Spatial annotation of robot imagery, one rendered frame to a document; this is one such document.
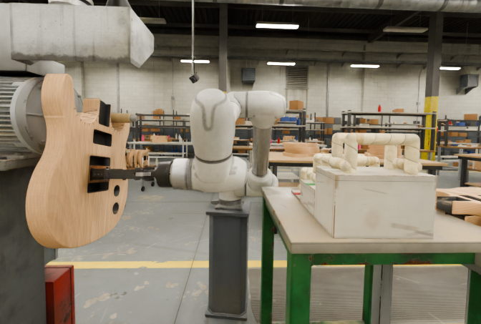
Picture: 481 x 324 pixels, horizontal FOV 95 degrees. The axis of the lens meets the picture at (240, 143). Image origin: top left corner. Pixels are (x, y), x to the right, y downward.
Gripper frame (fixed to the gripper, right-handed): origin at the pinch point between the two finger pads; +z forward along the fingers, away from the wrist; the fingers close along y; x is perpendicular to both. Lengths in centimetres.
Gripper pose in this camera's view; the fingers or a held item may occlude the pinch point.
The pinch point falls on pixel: (101, 174)
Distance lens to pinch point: 74.7
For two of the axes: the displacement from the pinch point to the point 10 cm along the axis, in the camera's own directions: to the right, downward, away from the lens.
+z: -10.0, 0.0, -0.4
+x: 0.0, -9.9, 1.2
